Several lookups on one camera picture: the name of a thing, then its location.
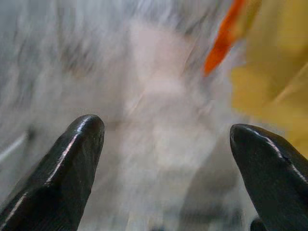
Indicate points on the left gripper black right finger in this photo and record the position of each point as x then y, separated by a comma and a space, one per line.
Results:
272, 173

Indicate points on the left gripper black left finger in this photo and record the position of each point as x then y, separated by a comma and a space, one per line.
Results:
62, 173

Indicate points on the yellow shirt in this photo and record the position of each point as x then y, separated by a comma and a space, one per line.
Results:
274, 72

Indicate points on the orange printed t-shirt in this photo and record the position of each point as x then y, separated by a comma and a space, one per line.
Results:
223, 43

